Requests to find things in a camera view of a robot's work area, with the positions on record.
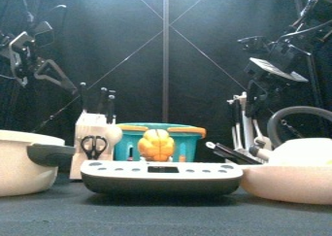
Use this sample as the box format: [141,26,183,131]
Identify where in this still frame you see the black handled scissors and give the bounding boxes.
[80,135,109,161]

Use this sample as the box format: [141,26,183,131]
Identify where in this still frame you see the white grey kitchen scale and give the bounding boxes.
[79,159,245,196]

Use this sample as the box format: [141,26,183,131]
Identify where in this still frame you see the grey vertical frame pole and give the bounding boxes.
[161,0,169,123]

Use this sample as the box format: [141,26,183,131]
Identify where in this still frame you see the white utensil holder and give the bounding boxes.
[225,91,275,152]

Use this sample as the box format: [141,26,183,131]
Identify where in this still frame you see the white pan with handle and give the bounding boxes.
[248,105,332,166]

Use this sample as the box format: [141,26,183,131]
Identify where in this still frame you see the white knife block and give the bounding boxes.
[69,111,124,182]

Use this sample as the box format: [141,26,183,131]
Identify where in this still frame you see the teal basket with orange handles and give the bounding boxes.
[113,121,208,163]

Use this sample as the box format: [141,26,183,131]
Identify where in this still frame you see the orange toy croissant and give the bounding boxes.
[136,128,176,163]

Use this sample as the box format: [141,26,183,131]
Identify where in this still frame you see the white pot with grey handle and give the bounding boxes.
[0,128,76,198]

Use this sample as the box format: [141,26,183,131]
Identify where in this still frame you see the thin diagonal brace wire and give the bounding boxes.
[31,0,205,134]
[125,0,249,92]

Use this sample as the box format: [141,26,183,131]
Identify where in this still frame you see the black handled knife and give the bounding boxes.
[77,82,88,113]
[107,89,119,125]
[97,86,109,116]

